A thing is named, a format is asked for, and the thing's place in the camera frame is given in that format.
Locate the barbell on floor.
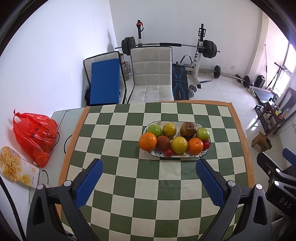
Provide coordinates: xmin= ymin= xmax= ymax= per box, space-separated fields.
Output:
xmin=213 ymin=65 xmax=251 ymax=88

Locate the dark red apple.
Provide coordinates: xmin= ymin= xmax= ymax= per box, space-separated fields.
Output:
xmin=180 ymin=122 xmax=196 ymax=140

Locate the red cherry tomato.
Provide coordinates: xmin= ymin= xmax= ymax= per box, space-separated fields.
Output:
xmin=165 ymin=148 xmax=174 ymax=157
xmin=203 ymin=140 xmax=211 ymax=150

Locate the green apple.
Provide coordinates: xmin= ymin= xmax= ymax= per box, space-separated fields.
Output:
xmin=147 ymin=123 xmax=163 ymax=137
xmin=196 ymin=127 xmax=210 ymax=141

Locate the small dumbbell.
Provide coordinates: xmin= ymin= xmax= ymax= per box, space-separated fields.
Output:
xmin=188 ymin=84 xmax=197 ymax=98

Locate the barbell on rack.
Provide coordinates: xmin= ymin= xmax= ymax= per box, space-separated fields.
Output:
xmin=115 ymin=37 xmax=220 ymax=58

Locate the weight bench rack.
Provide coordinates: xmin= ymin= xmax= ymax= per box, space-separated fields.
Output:
xmin=136 ymin=20 xmax=206 ymax=88

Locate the blue foam pad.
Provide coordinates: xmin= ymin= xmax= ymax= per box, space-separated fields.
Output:
xmin=90 ymin=59 xmax=120 ymax=105

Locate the large yellow lemon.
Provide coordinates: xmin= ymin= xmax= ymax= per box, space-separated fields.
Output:
xmin=170 ymin=137 xmax=188 ymax=154

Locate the red plastic bag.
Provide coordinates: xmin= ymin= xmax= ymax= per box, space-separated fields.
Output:
xmin=13 ymin=112 xmax=58 ymax=168

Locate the large orange tangerine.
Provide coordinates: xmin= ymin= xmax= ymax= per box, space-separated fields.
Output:
xmin=187 ymin=138 xmax=204 ymax=155

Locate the small orange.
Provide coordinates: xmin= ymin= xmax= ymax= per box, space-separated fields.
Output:
xmin=138 ymin=132 xmax=157 ymax=151

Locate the brown red round fruit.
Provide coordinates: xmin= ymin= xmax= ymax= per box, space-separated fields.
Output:
xmin=156 ymin=135 xmax=170 ymax=151

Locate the black blue bench pad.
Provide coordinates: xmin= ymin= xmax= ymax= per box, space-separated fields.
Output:
xmin=172 ymin=64 xmax=189 ymax=100

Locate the dark wooden chair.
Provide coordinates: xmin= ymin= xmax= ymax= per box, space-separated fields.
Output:
xmin=254 ymin=87 xmax=295 ymax=136

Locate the small wooden stool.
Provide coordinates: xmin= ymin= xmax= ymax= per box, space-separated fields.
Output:
xmin=251 ymin=132 xmax=273 ymax=152

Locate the white padded chair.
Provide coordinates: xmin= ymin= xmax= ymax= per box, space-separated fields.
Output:
xmin=128 ymin=46 xmax=174 ymax=103

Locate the green white checkered tablecloth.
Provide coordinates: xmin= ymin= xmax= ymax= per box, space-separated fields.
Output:
xmin=60 ymin=101 xmax=253 ymax=240

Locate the small yellow lemon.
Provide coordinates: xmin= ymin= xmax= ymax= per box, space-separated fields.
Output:
xmin=162 ymin=123 xmax=177 ymax=138

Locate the yellow snack bag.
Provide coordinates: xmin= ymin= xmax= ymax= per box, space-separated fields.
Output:
xmin=1 ymin=146 xmax=40 ymax=188

